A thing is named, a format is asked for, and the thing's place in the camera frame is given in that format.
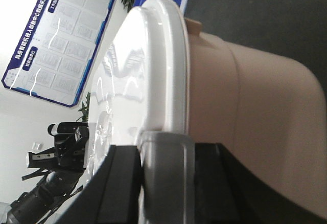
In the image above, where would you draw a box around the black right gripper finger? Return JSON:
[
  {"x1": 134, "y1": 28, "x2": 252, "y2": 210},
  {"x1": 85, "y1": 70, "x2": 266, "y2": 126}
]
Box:
[{"x1": 195, "y1": 143, "x2": 326, "y2": 223}]

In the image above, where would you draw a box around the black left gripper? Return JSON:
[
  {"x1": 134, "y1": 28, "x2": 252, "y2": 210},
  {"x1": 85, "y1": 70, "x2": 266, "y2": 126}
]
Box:
[{"x1": 27, "y1": 122, "x2": 143, "y2": 224}]

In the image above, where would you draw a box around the pinkish white storage bin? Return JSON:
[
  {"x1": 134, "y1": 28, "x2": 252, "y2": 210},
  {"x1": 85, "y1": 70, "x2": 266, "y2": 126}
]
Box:
[{"x1": 185, "y1": 19, "x2": 326, "y2": 218}]

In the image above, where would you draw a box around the white bin lid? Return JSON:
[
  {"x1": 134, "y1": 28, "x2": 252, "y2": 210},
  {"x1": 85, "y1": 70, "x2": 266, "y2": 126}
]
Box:
[{"x1": 84, "y1": 0, "x2": 190, "y2": 184}]

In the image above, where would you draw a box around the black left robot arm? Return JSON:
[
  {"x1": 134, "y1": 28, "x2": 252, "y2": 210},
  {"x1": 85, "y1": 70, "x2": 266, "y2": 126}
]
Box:
[{"x1": 6, "y1": 122, "x2": 142, "y2": 223}]

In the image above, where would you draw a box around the dark grey table mat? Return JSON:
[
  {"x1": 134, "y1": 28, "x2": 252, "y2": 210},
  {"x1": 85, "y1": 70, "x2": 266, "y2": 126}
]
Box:
[{"x1": 185, "y1": 0, "x2": 326, "y2": 87}]

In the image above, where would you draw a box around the grey lid handle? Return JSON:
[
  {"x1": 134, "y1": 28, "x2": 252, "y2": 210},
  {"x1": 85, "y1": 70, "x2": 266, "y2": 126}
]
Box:
[{"x1": 139, "y1": 131, "x2": 195, "y2": 223}]

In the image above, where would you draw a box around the blue framed wall poster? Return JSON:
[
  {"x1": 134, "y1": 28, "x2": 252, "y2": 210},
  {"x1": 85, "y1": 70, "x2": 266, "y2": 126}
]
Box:
[{"x1": 2, "y1": 0, "x2": 114, "y2": 107}]

